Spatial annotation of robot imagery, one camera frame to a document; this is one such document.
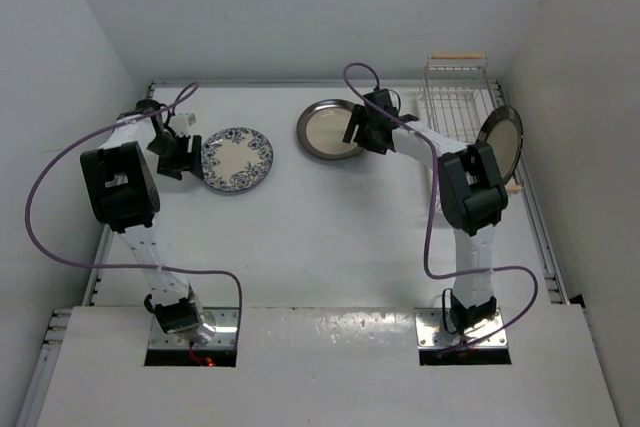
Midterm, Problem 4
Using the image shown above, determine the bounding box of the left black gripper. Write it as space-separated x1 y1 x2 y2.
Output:
146 132 203 180

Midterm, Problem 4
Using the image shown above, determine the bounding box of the brown rim cream plate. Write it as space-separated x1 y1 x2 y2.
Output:
296 99 364 161

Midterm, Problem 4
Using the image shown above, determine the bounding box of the black patterned rim plate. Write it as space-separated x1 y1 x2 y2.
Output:
477 105 524 184

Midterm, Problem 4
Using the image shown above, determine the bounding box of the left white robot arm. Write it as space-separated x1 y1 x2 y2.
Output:
80 99 204 344

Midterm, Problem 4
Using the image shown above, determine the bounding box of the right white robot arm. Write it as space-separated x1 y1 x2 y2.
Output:
343 89 508 336

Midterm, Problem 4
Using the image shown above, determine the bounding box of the blue floral ceramic plate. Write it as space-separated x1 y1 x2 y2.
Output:
201 127 274 193

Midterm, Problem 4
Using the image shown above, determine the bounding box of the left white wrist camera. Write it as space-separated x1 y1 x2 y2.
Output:
169 113 197 137

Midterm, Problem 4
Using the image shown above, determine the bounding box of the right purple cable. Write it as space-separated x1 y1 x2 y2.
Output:
342 62 540 353

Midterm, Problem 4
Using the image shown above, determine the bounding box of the purple cable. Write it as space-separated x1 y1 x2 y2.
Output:
342 62 540 353
24 81 244 343

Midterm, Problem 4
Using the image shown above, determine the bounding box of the white wire dish rack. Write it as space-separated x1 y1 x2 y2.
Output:
420 53 524 195

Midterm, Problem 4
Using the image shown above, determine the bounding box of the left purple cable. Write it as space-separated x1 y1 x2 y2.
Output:
24 81 244 343

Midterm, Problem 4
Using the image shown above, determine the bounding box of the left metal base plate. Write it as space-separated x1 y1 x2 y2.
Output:
147 307 239 350

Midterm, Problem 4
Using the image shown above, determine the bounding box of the metal base plate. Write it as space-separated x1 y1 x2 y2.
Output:
147 307 239 350
414 308 508 350

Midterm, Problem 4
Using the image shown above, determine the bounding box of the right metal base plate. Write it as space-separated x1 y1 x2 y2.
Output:
414 308 508 350

